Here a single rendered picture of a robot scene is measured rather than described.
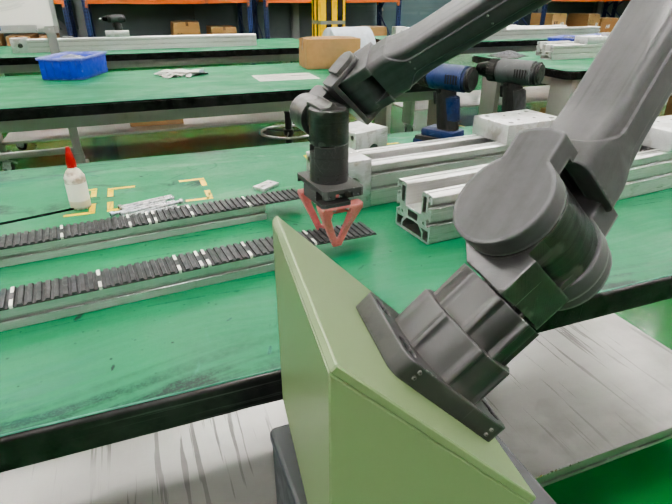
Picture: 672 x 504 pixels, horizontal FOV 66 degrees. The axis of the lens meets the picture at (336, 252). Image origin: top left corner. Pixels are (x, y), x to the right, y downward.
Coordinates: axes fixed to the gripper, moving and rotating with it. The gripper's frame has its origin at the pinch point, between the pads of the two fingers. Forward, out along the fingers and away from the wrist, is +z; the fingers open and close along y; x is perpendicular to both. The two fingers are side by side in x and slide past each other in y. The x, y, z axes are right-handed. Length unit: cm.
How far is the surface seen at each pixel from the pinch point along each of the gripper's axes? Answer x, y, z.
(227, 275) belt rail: 17.1, -2.2, 2.1
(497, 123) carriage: -47, 17, -9
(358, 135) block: -22.3, 32.4, -5.9
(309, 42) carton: -85, 204, -10
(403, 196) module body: -15.8, 3.6, -2.5
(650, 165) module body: -69, -4, -3
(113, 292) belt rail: 32.1, -2.2, 0.9
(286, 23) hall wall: -384, 1023, 24
